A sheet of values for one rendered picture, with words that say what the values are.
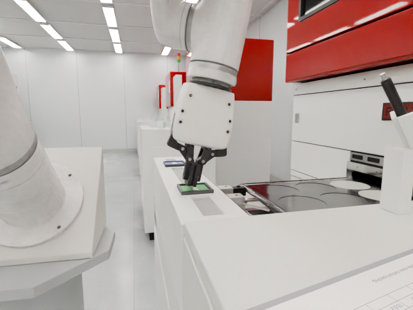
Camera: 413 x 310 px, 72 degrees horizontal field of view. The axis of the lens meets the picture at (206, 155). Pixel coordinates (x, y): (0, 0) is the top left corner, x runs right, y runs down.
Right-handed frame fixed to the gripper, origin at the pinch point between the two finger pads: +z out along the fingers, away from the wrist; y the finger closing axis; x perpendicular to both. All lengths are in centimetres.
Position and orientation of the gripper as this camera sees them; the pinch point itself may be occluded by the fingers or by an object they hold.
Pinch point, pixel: (192, 173)
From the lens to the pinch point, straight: 50.4
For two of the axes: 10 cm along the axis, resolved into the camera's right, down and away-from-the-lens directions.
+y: -9.5, -1.7, -2.7
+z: -2.0, 9.8, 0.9
